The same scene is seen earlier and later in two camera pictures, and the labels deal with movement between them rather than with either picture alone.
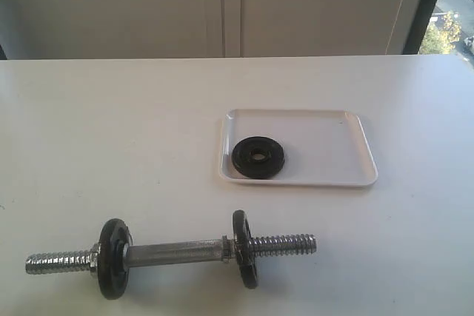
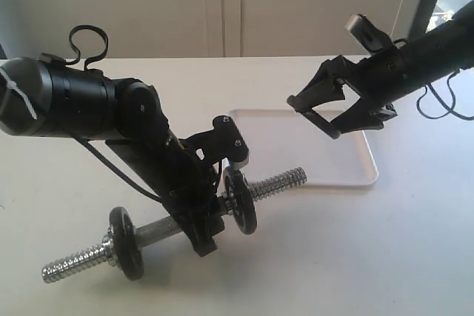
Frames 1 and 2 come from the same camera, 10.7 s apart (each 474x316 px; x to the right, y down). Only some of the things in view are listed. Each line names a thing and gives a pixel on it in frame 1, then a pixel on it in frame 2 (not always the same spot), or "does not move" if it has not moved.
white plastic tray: (325, 147) does not move
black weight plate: (244, 248) to (241, 201)
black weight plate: (115, 237) to (128, 252)
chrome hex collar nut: (94, 257) to (108, 247)
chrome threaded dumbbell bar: (218, 249) to (103, 253)
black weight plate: (258, 158) to (330, 126)
